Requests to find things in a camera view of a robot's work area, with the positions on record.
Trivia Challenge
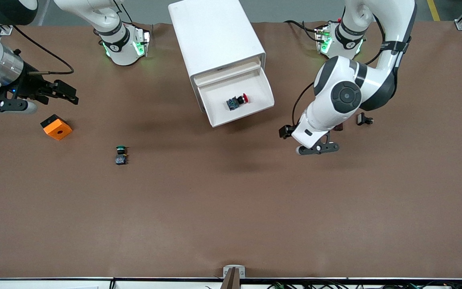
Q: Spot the brown table mat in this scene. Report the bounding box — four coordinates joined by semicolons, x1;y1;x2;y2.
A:
0;20;462;279

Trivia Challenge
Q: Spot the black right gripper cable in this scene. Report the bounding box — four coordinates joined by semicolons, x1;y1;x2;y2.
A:
12;24;75;76

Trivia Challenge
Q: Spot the black arm base cable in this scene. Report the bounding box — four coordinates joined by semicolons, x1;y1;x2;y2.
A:
284;19;320;43

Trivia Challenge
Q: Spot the red push button switch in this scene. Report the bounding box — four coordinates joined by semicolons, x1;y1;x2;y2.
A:
226;94;249;112

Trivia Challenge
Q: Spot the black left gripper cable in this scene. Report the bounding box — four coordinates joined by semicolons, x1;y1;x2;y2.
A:
292;82;316;127

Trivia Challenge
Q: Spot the grey bracket with brown bar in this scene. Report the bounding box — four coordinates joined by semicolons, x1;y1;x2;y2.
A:
220;265;246;289

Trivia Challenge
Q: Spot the black cable bundle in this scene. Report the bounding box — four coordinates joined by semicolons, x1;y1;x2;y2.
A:
267;281;462;289

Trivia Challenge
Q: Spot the orange and black button box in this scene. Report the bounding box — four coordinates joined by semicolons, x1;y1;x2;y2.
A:
40;114;73;141

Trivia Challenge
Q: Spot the green push button switch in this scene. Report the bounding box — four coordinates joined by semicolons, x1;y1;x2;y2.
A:
115;145;130;166

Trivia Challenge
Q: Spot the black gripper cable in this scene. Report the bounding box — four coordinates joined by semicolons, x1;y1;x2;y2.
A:
12;24;75;76
292;82;316;127

